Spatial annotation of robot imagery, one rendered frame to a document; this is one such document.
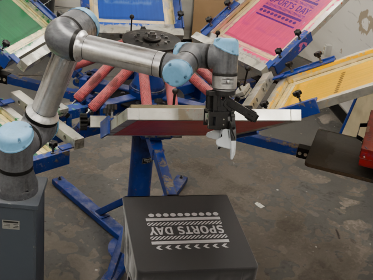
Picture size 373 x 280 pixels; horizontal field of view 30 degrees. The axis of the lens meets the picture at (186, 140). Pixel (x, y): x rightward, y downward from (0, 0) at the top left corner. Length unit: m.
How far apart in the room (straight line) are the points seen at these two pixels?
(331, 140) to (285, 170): 1.63
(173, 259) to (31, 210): 0.55
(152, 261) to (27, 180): 0.54
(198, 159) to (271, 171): 0.54
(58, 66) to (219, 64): 0.54
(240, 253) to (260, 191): 2.24
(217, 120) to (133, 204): 0.86
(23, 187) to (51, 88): 0.34
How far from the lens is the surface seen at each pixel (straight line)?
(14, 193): 2.37
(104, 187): 4.70
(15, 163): 2.33
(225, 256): 2.61
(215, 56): 2.06
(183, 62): 1.96
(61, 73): 2.28
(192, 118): 2.24
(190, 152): 5.21
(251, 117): 2.11
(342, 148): 3.52
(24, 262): 2.52
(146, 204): 2.84
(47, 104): 2.35
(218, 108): 2.09
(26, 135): 2.30
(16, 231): 2.45
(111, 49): 2.03
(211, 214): 2.82
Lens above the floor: 2.52
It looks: 28 degrees down
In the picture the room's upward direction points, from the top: 7 degrees clockwise
